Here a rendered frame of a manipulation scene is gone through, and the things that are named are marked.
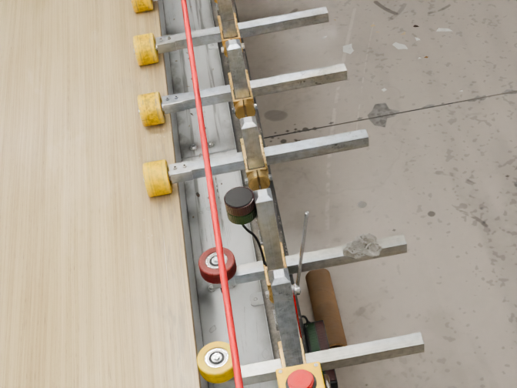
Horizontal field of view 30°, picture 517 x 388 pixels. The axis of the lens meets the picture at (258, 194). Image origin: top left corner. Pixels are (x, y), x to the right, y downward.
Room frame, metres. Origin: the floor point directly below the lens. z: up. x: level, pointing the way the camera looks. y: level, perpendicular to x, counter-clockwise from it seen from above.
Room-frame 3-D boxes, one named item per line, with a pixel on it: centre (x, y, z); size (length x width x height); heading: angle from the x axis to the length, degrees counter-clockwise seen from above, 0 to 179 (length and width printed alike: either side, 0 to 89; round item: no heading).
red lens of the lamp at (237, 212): (1.33, 0.04, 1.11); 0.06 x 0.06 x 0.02
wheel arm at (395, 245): (1.37, -0.08, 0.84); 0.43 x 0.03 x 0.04; 91
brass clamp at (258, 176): (1.60, -0.01, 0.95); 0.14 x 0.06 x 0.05; 1
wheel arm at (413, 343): (1.12, -0.06, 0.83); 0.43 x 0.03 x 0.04; 91
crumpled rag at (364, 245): (1.37, -0.20, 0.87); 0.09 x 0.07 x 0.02; 91
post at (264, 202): (1.33, -0.01, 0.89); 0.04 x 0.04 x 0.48; 1
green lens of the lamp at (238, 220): (1.33, 0.04, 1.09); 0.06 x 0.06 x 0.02
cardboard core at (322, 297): (1.83, -0.14, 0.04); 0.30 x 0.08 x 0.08; 1
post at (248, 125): (1.58, -0.01, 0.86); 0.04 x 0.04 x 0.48; 1
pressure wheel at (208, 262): (1.37, 0.11, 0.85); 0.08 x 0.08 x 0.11
